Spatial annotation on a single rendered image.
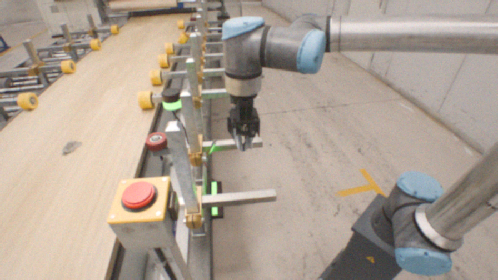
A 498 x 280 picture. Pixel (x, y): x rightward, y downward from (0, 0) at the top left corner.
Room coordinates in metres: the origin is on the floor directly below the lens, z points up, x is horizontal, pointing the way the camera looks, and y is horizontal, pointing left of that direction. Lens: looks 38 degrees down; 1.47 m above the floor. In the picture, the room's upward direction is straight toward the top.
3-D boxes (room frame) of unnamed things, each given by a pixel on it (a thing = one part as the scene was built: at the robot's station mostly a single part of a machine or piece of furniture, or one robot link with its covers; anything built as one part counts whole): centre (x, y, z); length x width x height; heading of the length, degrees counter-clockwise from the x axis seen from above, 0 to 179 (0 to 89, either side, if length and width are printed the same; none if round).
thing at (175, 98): (0.69, 0.25, 1.10); 0.06 x 0.06 x 0.02
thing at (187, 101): (0.70, 0.20, 0.87); 0.04 x 0.04 x 0.48; 7
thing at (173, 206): (0.20, 0.10, 1.20); 0.03 x 0.01 x 0.03; 7
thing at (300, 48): (0.52, -0.10, 1.30); 0.12 x 0.12 x 0.09; 70
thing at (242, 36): (0.55, 0.01, 1.30); 0.10 x 0.09 x 0.12; 70
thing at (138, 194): (0.19, 0.14, 1.22); 0.04 x 0.04 x 0.02
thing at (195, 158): (0.72, 0.21, 0.85); 0.14 x 0.06 x 0.05; 7
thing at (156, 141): (0.72, 0.35, 0.85); 0.08 x 0.08 x 0.11
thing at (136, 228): (0.19, 0.14, 1.18); 0.07 x 0.07 x 0.08; 7
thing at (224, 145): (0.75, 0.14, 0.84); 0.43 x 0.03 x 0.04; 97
